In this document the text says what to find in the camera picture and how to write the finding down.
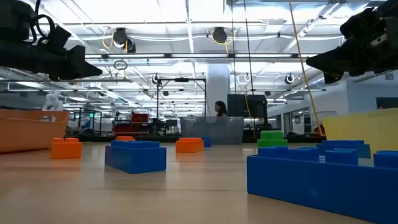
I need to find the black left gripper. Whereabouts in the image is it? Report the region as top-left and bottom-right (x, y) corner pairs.
(0, 39), (103, 81)

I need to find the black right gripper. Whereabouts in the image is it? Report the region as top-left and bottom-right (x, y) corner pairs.
(306, 17), (398, 84)

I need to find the green toy building block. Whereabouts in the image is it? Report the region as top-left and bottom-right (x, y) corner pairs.
(257, 130), (289, 148)

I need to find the white robot figure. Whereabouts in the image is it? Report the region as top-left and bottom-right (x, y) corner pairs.
(42, 90), (65, 112)

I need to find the yellow translucent plastic bin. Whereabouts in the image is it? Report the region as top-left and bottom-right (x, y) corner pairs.
(322, 108), (398, 156)

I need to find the red tool cart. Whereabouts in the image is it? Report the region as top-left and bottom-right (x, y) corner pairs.
(112, 113), (150, 136)

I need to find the orange plastic bin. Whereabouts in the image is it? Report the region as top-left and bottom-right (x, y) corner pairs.
(0, 108), (71, 154)

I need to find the black equipment rack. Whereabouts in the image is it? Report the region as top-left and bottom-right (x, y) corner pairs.
(226, 93), (269, 131)

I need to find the white building column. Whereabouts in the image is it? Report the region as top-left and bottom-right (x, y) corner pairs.
(206, 63), (231, 118)

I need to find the grey translucent plastic bin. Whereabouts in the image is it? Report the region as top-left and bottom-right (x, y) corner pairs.
(180, 116), (245, 145)

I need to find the yellow hanging cable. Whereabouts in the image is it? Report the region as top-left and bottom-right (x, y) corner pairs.
(288, 0), (323, 137)

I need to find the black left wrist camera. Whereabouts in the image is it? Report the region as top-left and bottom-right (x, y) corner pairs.
(46, 26), (73, 57)

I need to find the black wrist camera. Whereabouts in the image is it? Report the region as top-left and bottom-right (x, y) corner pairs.
(340, 6), (386, 40)
(46, 26), (73, 57)

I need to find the black hanging cable loop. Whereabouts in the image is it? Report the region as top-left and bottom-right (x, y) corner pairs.
(113, 59), (129, 71)

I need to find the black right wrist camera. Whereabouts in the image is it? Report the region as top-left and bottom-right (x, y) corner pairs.
(340, 6), (386, 40)

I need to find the dark wall monitor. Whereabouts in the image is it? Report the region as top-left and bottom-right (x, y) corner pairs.
(375, 96), (398, 110)

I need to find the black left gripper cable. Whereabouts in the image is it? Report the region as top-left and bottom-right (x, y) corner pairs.
(30, 0), (57, 44)

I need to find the black metal frame rig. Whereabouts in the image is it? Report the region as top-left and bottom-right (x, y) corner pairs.
(156, 77), (208, 138)

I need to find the black metal table frame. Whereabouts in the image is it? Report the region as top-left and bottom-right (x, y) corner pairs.
(63, 133), (327, 144)

